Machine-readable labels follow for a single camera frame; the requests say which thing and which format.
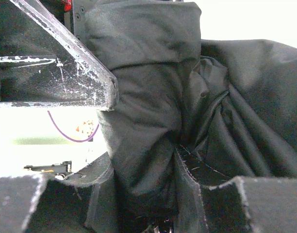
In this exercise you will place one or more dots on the black folding umbrella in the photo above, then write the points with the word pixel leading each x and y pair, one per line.
pixel 230 104

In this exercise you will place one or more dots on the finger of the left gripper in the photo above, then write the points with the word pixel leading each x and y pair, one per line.
pixel 43 64

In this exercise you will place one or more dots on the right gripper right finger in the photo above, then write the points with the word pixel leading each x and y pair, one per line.
pixel 209 202

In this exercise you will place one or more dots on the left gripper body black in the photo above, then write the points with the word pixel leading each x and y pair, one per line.
pixel 71 13

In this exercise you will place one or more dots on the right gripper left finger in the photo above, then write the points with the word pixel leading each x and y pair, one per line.
pixel 84 202

